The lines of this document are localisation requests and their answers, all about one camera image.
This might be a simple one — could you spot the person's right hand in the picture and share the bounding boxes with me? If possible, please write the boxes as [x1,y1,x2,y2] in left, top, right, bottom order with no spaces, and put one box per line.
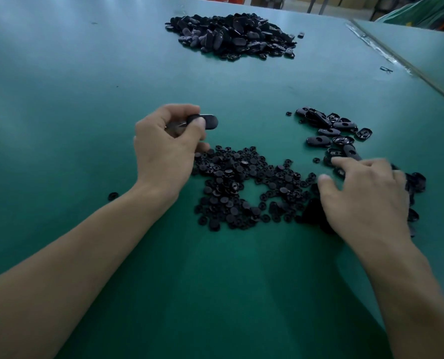
[317,157,412,259]

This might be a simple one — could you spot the person's left forearm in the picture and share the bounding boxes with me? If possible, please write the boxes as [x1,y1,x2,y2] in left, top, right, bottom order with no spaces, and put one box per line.
[0,183,171,359]

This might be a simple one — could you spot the pile of black oval shells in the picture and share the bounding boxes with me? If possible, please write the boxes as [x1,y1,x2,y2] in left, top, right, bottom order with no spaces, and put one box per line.
[294,107,427,238]

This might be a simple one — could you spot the person's left hand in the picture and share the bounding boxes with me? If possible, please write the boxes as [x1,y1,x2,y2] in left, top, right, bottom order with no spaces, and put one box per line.
[134,104,210,210]

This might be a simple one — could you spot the pile of small black buttons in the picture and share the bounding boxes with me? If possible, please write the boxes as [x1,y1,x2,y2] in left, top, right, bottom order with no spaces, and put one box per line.
[191,146,324,232]

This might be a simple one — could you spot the lone black oval shell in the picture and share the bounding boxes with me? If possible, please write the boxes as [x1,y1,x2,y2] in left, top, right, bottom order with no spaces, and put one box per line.
[186,114,219,132]

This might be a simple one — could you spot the green striped bag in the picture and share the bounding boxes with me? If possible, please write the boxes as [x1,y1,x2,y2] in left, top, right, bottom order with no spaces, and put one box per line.
[375,0,444,28]

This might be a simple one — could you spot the person's right forearm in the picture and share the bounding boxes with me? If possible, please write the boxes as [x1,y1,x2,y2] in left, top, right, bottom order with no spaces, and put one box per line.
[360,235,444,359]

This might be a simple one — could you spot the small open cardboard box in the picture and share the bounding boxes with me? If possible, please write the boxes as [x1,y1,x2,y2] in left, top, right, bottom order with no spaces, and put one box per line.
[250,0,286,9]

